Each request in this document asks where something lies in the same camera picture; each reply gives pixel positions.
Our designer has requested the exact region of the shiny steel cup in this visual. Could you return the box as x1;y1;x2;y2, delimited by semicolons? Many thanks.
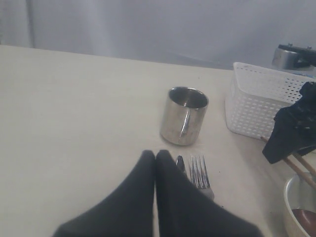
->
160;86;209;146

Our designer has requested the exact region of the white ceramic bowl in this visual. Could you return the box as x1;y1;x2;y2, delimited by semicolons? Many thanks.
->
283;174;316;237

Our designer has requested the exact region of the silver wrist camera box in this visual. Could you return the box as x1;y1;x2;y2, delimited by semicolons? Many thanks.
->
272;44;316;71

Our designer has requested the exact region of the dark wooden spoon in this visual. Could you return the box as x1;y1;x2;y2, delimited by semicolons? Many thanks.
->
292;208;316;232

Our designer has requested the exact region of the silver fork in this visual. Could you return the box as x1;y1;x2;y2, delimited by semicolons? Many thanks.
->
189;156;214;200

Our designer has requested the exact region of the wooden chopstick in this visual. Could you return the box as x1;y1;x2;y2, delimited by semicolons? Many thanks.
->
293;153;316;176
260;136;316;191

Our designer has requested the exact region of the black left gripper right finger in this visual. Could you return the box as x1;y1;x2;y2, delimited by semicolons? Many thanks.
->
156;150;262;237

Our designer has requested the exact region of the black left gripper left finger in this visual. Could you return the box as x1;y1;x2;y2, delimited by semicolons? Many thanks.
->
54;150;155;237

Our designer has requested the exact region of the white perforated plastic basket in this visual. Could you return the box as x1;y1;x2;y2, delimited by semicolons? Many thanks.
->
225;62;316;139

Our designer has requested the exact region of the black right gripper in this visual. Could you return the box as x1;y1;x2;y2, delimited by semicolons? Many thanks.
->
262;81;316;164

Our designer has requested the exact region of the silver table knife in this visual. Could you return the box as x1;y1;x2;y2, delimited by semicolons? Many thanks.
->
176;155;187;177

